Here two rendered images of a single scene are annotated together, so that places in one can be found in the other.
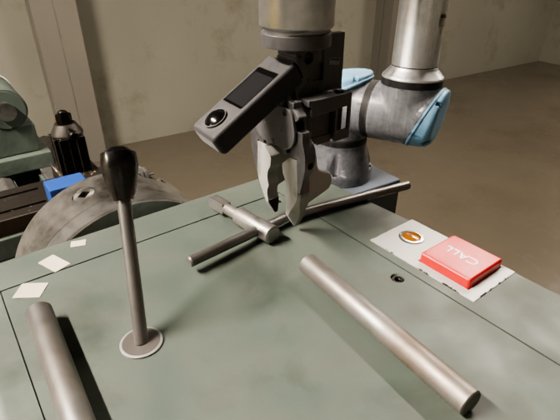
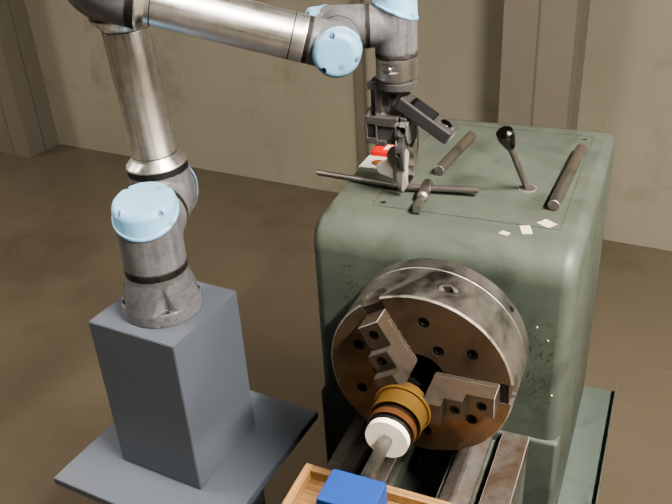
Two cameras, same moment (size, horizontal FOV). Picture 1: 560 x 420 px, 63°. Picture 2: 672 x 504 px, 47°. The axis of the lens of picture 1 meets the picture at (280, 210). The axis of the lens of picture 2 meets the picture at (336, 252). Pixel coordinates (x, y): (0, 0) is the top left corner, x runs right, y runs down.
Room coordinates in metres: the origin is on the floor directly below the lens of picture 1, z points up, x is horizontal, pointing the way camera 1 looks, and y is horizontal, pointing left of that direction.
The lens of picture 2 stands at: (1.24, 1.13, 1.91)
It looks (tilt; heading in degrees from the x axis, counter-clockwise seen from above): 30 degrees down; 242
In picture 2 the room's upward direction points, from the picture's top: 4 degrees counter-clockwise
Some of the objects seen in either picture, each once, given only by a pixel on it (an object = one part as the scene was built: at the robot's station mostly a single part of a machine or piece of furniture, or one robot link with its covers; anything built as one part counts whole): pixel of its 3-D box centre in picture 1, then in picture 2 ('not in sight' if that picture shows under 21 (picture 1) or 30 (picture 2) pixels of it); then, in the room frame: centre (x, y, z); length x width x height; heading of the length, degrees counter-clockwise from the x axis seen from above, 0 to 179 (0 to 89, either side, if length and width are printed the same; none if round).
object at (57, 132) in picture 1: (66, 128); not in sight; (1.15, 0.57, 1.14); 0.08 x 0.08 x 0.03
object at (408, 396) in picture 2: not in sight; (398, 415); (0.73, 0.35, 1.08); 0.09 x 0.09 x 0.09; 37
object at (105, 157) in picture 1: (122, 172); (505, 138); (0.36, 0.14, 1.38); 0.04 x 0.03 x 0.05; 37
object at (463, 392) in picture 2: not in sight; (467, 397); (0.62, 0.38, 1.08); 0.12 x 0.11 x 0.05; 127
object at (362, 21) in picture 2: not in sight; (337, 30); (0.58, -0.05, 1.57); 0.11 x 0.11 x 0.08; 60
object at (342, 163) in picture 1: (339, 152); (159, 283); (0.94, -0.13, 1.15); 0.15 x 0.15 x 0.10
